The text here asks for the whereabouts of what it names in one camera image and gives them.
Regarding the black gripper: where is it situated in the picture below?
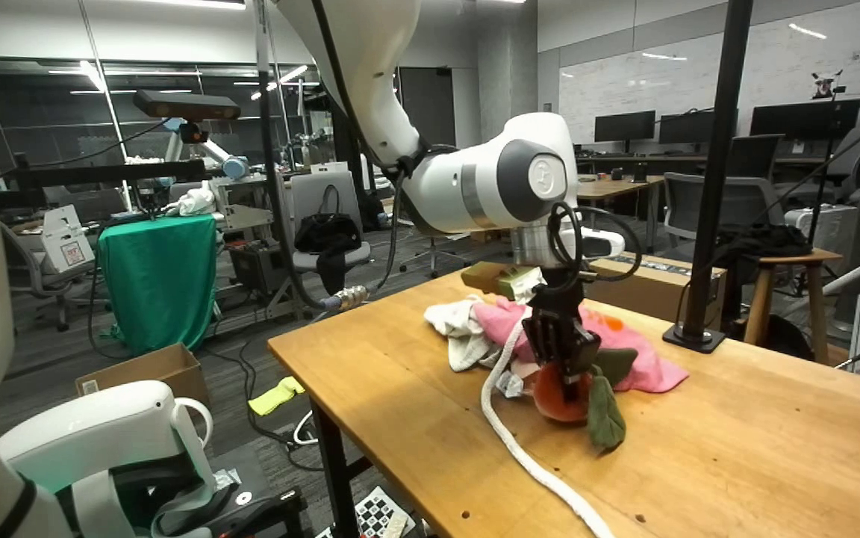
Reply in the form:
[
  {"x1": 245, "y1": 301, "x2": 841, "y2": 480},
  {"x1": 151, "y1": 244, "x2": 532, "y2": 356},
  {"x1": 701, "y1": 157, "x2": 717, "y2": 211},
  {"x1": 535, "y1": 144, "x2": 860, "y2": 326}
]
[{"x1": 525, "y1": 269, "x2": 599, "y2": 376}]

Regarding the red green plush tomato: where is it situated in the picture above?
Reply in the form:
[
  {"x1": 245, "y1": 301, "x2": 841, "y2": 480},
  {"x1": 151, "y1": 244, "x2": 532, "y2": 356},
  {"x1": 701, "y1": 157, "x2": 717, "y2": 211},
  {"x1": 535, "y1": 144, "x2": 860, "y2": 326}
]
[{"x1": 532, "y1": 347, "x2": 637, "y2": 453}]

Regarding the white towel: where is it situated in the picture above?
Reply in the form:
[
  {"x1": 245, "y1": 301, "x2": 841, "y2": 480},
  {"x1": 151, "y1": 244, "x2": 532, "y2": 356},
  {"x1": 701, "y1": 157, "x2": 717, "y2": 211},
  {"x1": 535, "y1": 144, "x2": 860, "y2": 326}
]
[{"x1": 425, "y1": 299, "x2": 496, "y2": 371}]

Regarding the white thick rope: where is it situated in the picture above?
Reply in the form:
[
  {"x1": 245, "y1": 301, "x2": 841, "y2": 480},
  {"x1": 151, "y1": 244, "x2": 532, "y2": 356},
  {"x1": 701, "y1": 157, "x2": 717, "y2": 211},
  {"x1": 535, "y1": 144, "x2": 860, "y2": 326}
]
[{"x1": 475, "y1": 313, "x2": 619, "y2": 538}]

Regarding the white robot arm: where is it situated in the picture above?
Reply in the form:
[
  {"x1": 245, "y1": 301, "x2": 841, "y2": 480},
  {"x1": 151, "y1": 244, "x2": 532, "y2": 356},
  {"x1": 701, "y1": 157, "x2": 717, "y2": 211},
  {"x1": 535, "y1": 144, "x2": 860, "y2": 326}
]
[{"x1": 274, "y1": 0, "x2": 590, "y2": 376}]

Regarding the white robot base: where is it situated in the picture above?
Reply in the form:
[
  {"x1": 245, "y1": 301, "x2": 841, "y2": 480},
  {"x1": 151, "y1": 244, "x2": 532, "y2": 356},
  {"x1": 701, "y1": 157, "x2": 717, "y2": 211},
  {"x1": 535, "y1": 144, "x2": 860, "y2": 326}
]
[{"x1": 0, "y1": 380, "x2": 226, "y2": 538}]

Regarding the pink cloth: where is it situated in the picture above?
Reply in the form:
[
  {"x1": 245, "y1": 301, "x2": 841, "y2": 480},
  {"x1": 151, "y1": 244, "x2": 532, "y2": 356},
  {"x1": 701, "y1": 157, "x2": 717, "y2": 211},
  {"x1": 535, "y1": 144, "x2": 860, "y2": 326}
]
[{"x1": 471, "y1": 299, "x2": 686, "y2": 393}]

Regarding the cardboard box beside table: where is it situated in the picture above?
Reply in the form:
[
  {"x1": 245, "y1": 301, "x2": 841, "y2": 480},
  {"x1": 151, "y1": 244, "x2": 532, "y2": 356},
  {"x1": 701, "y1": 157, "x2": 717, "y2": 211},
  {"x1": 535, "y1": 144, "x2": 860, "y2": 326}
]
[{"x1": 590, "y1": 253, "x2": 690, "y2": 323}]

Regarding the black vertical pole stand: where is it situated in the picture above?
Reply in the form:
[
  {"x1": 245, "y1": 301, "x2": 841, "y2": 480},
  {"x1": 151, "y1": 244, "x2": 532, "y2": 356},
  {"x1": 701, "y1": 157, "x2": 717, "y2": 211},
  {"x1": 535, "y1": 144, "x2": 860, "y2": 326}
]
[{"x1": 665, "y1": 0, "x2": 756, "y2": 353}]

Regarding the checkerboard calibration card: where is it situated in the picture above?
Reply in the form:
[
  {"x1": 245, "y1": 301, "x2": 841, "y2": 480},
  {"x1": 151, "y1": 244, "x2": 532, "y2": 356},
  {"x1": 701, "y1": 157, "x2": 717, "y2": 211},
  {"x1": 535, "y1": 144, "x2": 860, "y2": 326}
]
[{"x1": 354, "y1": 486, "x2": 411, "y2": 538}]

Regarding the wooden stool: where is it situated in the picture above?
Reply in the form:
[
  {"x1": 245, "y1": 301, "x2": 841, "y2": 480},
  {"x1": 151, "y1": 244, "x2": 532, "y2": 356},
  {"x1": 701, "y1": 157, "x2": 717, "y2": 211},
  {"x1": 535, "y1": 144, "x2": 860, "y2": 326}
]
[{"x1": 740, "y1": 249, "x2": 844, "y2": 365}]

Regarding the cardboard box on floor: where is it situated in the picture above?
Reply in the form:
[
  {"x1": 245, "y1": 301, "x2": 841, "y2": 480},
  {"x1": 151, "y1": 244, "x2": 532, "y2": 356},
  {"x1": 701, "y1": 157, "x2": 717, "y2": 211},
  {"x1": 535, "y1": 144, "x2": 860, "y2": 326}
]
[{"x1": 71, "y1": 343, "x2": 208, "y2": 399}]

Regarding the green draped cloth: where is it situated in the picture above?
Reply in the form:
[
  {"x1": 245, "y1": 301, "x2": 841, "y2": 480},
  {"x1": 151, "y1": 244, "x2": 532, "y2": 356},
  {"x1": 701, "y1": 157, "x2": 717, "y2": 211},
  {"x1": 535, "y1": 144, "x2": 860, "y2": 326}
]
[{"x1": 99, "y1": 216, "x2": 217, "y2": 353}]

